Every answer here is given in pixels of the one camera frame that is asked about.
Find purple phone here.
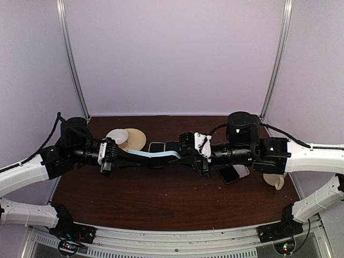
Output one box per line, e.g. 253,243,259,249
216,166,240,184

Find white phone case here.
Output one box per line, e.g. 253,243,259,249
233,164,250,178

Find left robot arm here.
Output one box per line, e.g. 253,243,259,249
1,116,150,239

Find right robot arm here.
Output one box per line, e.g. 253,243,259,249
169,111,343,242

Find phone in clear grey case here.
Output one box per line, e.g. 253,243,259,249
164,141,180,152

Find phone in pink case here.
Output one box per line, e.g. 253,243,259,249
148,142,165,153

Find beige saucer plate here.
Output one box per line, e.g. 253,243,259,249
119,128,147,151

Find white ceramic cup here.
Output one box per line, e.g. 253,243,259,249
106,128,129,145

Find left round status board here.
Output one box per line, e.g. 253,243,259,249
58,240,81,256

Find round status board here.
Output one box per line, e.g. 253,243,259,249
274,240,296,255
58,240,81,256

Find cream ribbed mug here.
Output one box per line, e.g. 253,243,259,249
263,173,286,190

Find right round status board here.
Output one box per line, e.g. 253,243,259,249
274,240,296,255

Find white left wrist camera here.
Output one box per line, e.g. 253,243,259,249
97,142,107,165

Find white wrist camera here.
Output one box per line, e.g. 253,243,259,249
194,132,212,159
97,142,107,165

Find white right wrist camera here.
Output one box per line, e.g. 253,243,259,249
194,132,212,159

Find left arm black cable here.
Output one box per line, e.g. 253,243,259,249
0,112,103,173

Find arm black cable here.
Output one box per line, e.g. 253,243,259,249
206,122,344,151
0,112,103,173

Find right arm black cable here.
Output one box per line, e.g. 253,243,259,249
206,122,344,151

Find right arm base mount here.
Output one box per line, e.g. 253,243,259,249
257,223,303,243

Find front aluminium rail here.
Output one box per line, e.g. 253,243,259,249
23,211,333,258

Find left aluminium frame post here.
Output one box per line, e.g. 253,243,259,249
56,0,91,120

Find aluminium frame post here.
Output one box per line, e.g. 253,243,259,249
56,0,91,120
260,0,293,121

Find right aluminium frame post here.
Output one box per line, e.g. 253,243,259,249
260,0,293,121

